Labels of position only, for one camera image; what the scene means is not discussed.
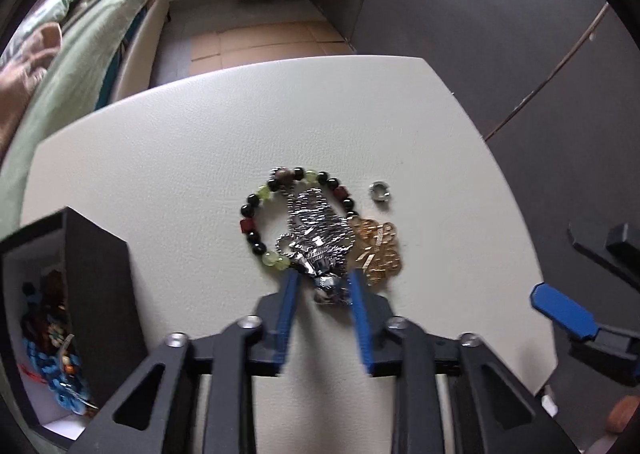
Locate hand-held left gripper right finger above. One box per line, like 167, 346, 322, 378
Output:
347, 268, 586, 454

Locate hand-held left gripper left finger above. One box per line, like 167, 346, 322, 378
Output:
85, 270, 301, 454

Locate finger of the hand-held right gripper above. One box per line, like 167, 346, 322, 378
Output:
567, 221, 640, 292
530, 282, 602, 341

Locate silver chain necklace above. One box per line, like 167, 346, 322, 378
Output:
275, 188, 357, 308

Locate black box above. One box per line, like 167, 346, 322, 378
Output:
0, 206, 149, 451

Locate brown bead bracelet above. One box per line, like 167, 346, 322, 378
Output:
39, 270, 73, 352

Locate blue bead bracelet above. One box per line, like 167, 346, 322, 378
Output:
21, 283, 96, 416

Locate person's right hand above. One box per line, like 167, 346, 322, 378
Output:
604, 395, 640, 436

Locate white square table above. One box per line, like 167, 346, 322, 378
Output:
20, 55, 559, 454

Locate cardboard sheets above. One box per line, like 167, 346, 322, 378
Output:
189, 19, 355, 71

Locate grey wardrobe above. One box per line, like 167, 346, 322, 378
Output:
304, 0, 640, 285

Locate bed with green sheet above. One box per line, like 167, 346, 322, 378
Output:
0, 0, 172, 240

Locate pink fleece blanket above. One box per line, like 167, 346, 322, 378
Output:
0, 21, 64, 147

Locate gold chain bracelet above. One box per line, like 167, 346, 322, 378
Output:
346, 216, 404, 288

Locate black and green bead bracelet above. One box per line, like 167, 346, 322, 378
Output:
239, 165, 359, 271

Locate silver ring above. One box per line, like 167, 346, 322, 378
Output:
368, 180, 394, 204

